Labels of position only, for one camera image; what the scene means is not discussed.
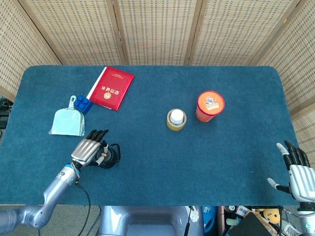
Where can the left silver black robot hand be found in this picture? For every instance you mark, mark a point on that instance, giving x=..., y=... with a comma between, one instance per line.
x=86, y=150

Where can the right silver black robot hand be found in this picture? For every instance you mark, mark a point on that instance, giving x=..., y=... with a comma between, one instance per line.
x=302, y=183

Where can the black cast iron teapot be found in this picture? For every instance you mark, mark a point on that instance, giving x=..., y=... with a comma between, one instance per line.
x=112, y=157

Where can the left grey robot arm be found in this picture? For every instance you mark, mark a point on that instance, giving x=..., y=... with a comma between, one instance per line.
x=56, y=189

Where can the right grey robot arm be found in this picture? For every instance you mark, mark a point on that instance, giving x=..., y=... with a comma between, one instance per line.
x=307, y=218

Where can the yellow jar white lid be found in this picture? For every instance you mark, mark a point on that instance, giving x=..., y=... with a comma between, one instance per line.
x=170, y=124

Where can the light blue plastic dustpan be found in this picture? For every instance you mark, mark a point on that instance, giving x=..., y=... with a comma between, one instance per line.
x=69, y=123

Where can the yellow plush toy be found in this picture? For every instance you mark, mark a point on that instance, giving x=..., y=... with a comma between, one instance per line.
x=269, y=215

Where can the blue toy building brick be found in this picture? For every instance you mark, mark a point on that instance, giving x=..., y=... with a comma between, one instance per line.
x=83, y=103

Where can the red certificate book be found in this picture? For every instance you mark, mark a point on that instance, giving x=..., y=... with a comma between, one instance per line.
x=112, y=88

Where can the black flat box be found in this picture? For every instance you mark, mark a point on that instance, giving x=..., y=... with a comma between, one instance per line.
x=249, y=226

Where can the blue felt table mat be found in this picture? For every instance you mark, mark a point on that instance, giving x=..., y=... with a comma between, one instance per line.
x=157, y=172

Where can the black equipment beside table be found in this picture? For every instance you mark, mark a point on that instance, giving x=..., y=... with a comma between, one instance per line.
x=4, y=113

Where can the grey robot torso base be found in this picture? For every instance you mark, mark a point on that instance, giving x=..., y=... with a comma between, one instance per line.
x=147, y=221

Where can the white cap bottle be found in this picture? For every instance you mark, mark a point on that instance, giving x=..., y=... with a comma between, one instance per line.
x=177, y=117

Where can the blue plastic jug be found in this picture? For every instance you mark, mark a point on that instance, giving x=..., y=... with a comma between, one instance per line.
x=210, y=218

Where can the orange cylindrical snack can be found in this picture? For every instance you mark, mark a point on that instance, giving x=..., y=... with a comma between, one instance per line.
x=210, y=105

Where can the woven bamboo folding screen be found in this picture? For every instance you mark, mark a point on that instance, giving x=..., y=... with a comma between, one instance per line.
x=157, y=29

